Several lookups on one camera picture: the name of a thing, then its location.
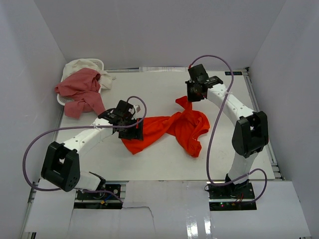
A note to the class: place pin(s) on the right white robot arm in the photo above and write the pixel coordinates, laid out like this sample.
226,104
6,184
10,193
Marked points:
250,134

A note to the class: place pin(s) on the pink t-shirt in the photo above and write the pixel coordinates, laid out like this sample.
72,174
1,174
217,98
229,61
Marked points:
82,88

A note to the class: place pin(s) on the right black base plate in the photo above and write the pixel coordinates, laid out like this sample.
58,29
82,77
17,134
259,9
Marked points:
239,200

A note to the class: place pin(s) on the cream white t-shirt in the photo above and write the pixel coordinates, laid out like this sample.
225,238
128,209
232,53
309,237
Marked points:
106,80

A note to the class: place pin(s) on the orange t-shirt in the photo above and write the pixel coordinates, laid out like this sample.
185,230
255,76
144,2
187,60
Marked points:
186,126

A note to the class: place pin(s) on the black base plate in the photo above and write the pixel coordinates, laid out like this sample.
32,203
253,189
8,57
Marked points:
101,201
239,200

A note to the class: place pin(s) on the white laundry basket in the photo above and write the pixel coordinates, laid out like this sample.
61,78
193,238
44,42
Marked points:
76,65

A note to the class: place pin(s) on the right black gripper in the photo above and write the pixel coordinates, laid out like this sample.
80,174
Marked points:
189,84

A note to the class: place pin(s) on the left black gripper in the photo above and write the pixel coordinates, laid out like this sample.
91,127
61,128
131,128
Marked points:
135,134

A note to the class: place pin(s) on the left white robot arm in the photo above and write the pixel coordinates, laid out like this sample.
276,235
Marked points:
61,165

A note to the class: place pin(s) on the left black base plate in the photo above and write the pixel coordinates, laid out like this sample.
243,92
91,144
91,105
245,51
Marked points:
101,201

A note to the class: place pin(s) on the dark label sticker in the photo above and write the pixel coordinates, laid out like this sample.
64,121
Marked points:
235,73

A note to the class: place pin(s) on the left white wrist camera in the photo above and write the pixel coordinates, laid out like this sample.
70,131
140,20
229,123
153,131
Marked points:
137,108

